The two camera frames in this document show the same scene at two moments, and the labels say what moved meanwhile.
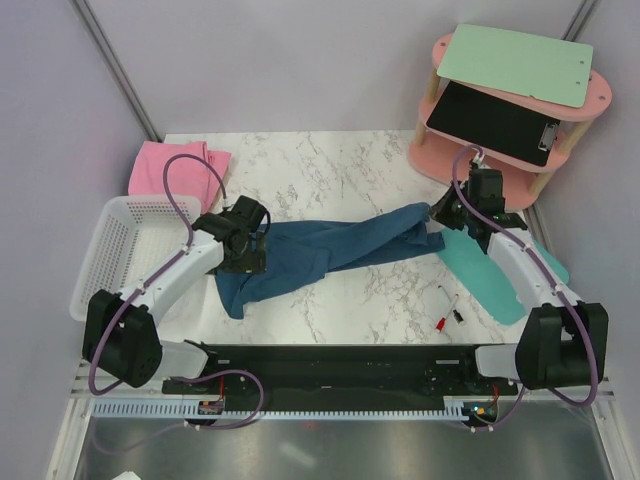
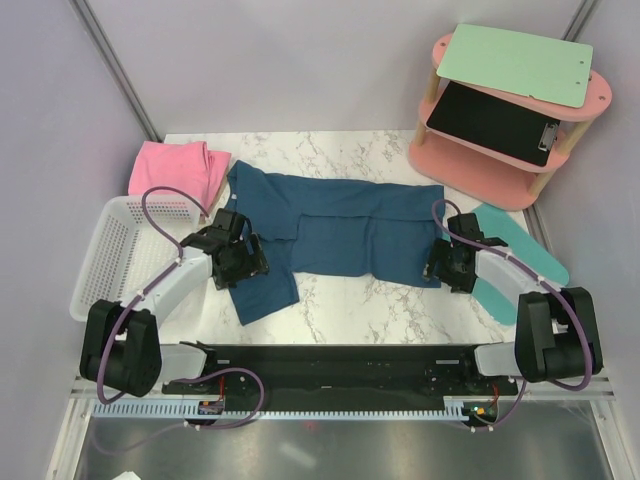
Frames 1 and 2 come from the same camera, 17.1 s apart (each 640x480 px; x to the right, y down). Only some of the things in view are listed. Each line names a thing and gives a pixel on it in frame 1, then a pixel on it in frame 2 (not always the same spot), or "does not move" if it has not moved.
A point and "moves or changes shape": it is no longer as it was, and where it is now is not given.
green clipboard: x=553 y=70 does not move
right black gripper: x=440 y=211 to x=460 y=284
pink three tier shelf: x=434 y=154 does not move
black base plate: x=342 y=378 does not move
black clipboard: x=496 y=123 does not move
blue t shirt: x=299 y=252 moves or changes shape
